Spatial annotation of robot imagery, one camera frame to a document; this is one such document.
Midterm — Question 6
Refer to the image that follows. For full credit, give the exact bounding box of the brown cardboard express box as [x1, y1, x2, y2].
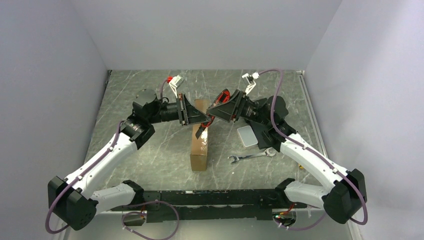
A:
[190, 98, 210, 172]

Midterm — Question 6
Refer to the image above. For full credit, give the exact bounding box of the red utility knife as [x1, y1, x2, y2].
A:
[195, 88, 231, 139]

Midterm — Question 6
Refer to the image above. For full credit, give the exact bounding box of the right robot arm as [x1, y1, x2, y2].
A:
[206, 90, 368, 225]

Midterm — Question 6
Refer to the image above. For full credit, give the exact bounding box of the white rounded power bank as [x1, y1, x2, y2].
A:
[237, 125, 258, 148]

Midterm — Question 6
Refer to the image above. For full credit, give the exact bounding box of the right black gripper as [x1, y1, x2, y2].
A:
[206, 89, 272, 127]

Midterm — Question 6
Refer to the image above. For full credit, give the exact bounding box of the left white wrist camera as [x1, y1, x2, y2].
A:
[166, 75, 186, 98]

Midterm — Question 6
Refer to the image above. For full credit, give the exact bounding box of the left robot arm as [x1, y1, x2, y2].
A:
[45, 89, 211, 234]

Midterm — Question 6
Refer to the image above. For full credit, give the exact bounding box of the silver open-end wrench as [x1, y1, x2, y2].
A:
[227, 147, 277, 164]

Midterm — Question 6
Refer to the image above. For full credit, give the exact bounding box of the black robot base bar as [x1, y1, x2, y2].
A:
[112, 188, 306, 223]

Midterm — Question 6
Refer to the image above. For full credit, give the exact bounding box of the aluminium frame rail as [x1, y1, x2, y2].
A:
[52, 71, 362, 240]

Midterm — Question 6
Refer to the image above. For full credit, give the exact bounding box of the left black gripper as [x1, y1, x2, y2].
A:
[147, 93, 211, 126]

